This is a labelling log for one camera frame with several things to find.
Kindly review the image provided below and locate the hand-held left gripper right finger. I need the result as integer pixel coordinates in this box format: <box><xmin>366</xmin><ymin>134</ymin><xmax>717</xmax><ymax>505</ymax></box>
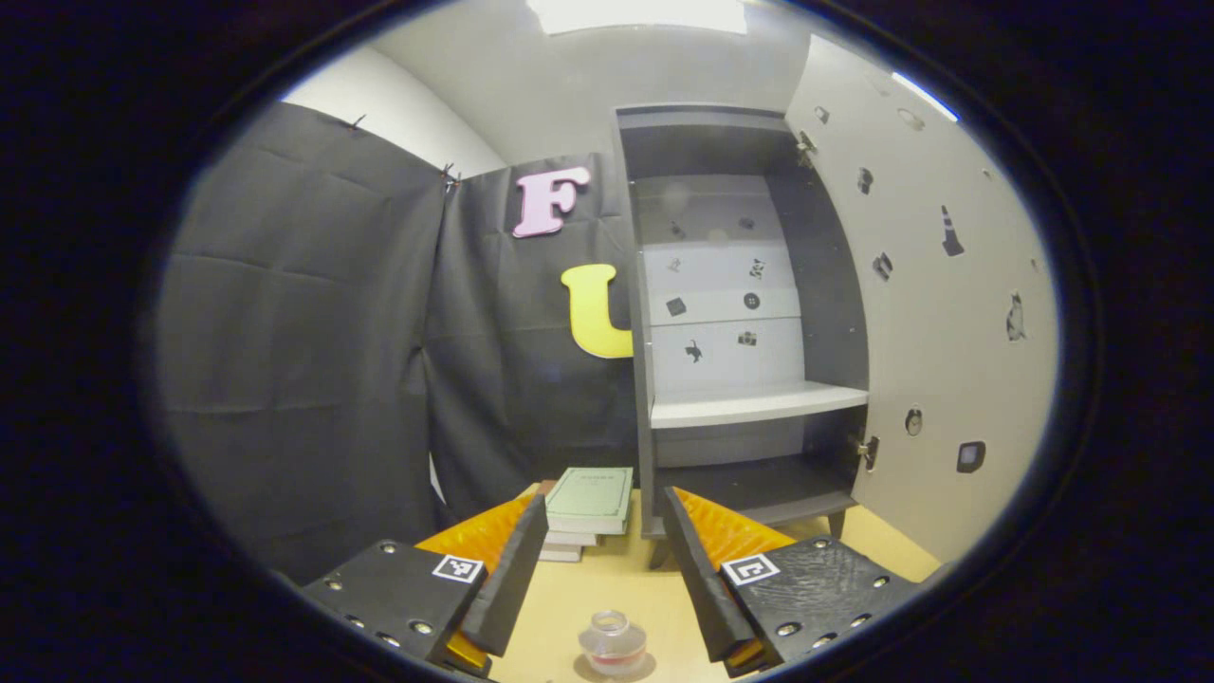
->
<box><xmin>662</xmin><ymin>487</ymin><xmax>923</xmax><ymax>678</ymax></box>

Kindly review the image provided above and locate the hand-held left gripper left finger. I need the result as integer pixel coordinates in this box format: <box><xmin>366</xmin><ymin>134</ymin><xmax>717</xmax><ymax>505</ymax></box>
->
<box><xmin>302</xmin><ymin>493</ymin><xmax>551</xmax><ymax>676</ymax></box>

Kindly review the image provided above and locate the clear bottle with pink label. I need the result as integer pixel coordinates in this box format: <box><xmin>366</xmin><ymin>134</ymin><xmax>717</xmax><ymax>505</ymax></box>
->
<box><xmin>579</xmin><ymin>610</ymin><xmax>650</xmax><ymax>676</ymax></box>

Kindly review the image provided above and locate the white book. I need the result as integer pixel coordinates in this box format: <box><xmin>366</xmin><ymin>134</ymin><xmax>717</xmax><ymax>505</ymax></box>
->
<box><xmin>538</xmin><ymin>529</ymin><xmax>600</xmax><ymax>563</ymax></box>

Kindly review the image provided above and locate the black backdrop cloth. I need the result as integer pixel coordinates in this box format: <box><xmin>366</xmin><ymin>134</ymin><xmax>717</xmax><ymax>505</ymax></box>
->
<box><xmin>156</xmin><ymin>100</ymin><xmax>655</xmax><ymax>584</ymax></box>

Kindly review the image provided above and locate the large ceiling light panel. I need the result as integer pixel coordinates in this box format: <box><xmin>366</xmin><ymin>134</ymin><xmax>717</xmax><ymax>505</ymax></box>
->
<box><xmin>526</xmin><ymin>0</ymin><xmax>750</xmax><ymax>37</ymax></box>

